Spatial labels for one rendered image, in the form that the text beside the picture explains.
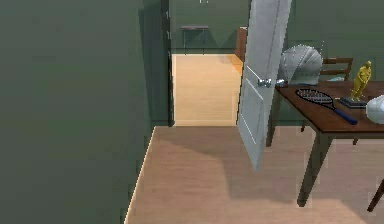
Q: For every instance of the small dark side table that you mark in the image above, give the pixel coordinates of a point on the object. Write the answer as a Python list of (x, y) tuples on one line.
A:
[(195, 28)]

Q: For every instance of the brown wooden cabinet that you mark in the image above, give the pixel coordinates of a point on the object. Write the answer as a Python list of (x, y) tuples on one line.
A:
[(241, 43)]

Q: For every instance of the white room door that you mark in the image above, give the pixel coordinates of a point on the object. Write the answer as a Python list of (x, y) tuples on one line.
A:
[(263, 50)]

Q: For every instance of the grey fan-shaped object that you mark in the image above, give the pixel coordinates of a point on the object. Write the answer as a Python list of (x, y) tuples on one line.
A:
[(300, 65)]

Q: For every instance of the dark brown wooden table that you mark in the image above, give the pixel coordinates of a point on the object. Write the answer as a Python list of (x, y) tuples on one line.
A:
[(320, 113)]

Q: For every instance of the black and blue racket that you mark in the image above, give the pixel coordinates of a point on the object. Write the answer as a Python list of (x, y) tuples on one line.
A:
[(321, 100)]

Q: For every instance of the brown wooden chair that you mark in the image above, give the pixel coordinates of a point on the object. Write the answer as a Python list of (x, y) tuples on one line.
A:
[(336, 68)]

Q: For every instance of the gold figure statue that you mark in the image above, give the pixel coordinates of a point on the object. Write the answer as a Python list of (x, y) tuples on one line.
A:
[(361, 81)]

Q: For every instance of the white round object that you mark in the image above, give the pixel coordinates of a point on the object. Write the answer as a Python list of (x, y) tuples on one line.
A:
[(376, 109)]

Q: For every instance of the dark wooden chair leg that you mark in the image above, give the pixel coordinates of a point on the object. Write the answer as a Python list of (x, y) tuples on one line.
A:
[(376, 196)]

